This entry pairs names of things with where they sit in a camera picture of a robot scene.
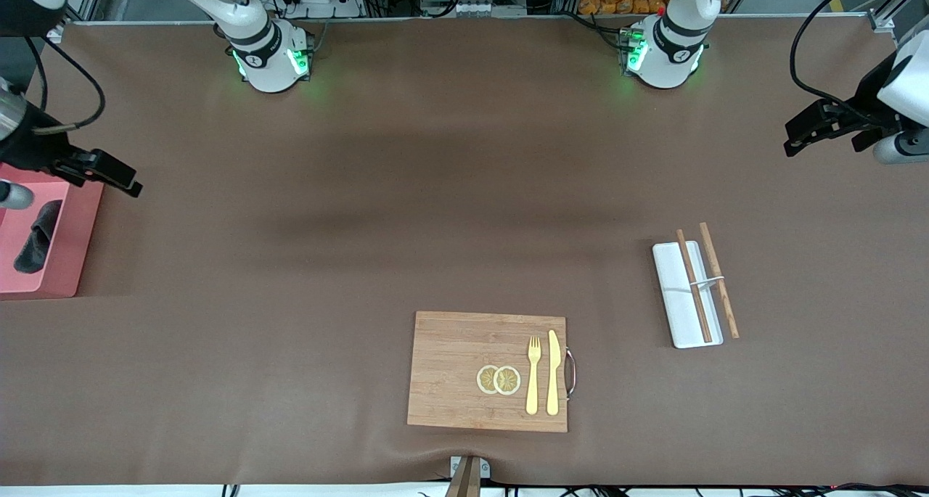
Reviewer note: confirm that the yellow knife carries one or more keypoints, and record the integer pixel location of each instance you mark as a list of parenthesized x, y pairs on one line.
[(553, 374)]

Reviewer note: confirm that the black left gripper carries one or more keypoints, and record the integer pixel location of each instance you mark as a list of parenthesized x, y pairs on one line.
[(866, 96)]

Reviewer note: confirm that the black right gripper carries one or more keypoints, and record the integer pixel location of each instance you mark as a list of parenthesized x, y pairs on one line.
[(30, 149)]

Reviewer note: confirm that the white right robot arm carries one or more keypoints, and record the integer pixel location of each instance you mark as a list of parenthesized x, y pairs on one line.
[(268, 62)]

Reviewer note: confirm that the brown wooden chopstick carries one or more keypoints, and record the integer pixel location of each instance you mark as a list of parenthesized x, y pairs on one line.
[(718, 279), (694, 286)]

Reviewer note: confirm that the lemon slice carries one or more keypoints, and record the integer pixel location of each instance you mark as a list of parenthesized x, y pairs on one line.
[(485, 379), (508, 381)]

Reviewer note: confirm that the white rectangular tray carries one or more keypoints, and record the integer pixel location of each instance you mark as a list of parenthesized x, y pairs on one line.
[(675, 308)]

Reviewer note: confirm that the yellow fork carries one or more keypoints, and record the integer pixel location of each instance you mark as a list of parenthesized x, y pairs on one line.
[(533, 388)]

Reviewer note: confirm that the pink plastic bin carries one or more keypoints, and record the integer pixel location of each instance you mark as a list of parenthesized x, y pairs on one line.
[(72, 250)]

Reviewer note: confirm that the wooden cutting board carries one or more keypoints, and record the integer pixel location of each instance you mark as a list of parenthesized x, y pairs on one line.
[(450, 366)]

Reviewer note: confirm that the dark grey cloth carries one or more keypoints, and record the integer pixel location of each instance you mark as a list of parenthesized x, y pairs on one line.
[(35, 243)]

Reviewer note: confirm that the metal table clamp bracket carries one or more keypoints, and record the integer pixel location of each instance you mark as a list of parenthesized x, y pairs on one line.
[(464, 471)]

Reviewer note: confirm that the white chopstick rest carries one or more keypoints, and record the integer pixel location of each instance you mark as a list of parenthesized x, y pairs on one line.
[(705, 281)]

